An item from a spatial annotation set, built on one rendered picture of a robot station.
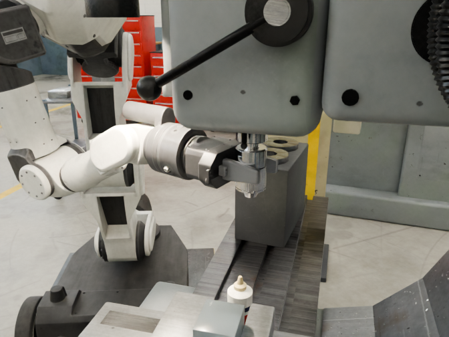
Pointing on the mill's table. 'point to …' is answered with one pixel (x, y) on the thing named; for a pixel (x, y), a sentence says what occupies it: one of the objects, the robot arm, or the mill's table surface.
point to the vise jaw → (180, 315)
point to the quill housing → (246, 73)
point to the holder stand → (275, 196)
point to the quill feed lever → (150, 94)
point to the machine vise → (119, 316)
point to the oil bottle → (240, 295)
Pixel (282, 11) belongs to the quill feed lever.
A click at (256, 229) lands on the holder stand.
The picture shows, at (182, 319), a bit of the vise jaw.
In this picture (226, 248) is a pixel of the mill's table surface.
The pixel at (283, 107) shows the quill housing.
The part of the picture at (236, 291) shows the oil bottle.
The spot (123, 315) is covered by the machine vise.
